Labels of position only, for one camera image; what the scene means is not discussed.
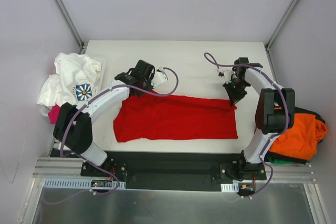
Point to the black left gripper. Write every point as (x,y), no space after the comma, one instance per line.
(142,87)

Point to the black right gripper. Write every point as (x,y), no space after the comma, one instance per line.
(234,92)

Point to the red t-shirt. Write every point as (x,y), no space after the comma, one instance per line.
(175,117)

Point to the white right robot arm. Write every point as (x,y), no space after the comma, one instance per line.
(275,111)

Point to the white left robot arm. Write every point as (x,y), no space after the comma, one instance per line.
(74,124)

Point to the black t-shirt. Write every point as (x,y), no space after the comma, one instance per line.
(308,131)

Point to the white daisy print t-shirt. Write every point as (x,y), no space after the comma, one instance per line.
(71,79)

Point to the green t-shirt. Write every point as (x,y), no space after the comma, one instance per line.
(277,161)

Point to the orange t-shirt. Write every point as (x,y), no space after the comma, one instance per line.
(282,147)

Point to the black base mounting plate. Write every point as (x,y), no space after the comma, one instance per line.
(237,169)

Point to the pink t-shirt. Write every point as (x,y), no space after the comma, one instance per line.
(53,114)

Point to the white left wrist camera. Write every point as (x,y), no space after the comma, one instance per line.
(159,78)

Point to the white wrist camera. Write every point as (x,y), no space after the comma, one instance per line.
(225,74)
(159,78)

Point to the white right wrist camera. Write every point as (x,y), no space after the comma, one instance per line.
(225,74)

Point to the left aluminium frame post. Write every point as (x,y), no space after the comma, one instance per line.
(71,26)

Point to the aluminium frame post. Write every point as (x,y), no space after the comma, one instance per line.
(280,26)
(71,26)

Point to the small white cable duct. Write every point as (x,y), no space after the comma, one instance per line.
(230,188)

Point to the aluminium front rail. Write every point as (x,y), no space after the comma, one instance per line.
(52,167)

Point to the right aluminium frame post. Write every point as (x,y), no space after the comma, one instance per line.
(280,26)

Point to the white slotted cable duct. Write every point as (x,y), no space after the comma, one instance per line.
(68,183)

